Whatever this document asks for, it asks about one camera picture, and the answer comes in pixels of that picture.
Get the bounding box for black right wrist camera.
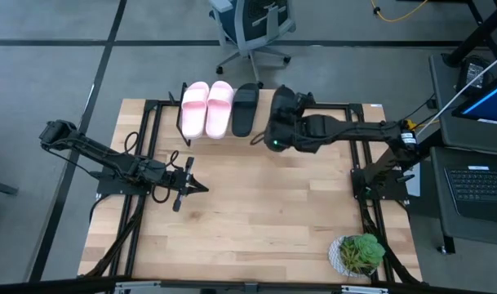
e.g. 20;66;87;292
264;122;292;154

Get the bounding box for yellow cable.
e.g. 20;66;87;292
370;0;429;24

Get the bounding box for dark grey equipment cart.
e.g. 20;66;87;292
429;52;497;255

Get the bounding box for black rubber slide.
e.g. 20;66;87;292
231;82;260;139
270;84;299;122

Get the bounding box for black cable bundle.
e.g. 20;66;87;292
87;195;146;278
361;199;421;283

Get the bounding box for thin white rod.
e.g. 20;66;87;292
415;48;497;138

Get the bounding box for wooden shelf black metal frame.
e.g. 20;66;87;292
176;82;276;148

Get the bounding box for pink rubber slide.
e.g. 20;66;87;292
205;80;236;140
180;81;211;139

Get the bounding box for black laptop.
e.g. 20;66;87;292
442;163;497;225

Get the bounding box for black crossbar with silver brackets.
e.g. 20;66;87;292
0;275;497;294

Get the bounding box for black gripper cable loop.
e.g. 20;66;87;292
150;149;180;205

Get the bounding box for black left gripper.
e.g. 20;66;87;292
166;156;210;213

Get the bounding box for black floor cables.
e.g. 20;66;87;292
389;95;437;145

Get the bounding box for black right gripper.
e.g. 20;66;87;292
268;91;317;138

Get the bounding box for black power brick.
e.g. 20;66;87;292
458;55;493;93

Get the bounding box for black aluminium rig frame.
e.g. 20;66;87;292
84;92;423;285

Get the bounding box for potted green succulent plant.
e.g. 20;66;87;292
327;233;387;278

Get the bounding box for grey stand leg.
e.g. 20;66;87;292
0;177;19;198

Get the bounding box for monitor with blue screen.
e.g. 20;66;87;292
451;69;497;126

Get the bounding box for pale blue box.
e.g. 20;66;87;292
402;149;421;198

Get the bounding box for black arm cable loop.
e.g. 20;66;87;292
122;131;140;155

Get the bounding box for grey blue office chair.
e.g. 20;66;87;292
208;0;297;90

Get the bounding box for black desk leg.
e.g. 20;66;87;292
442;0;497;69

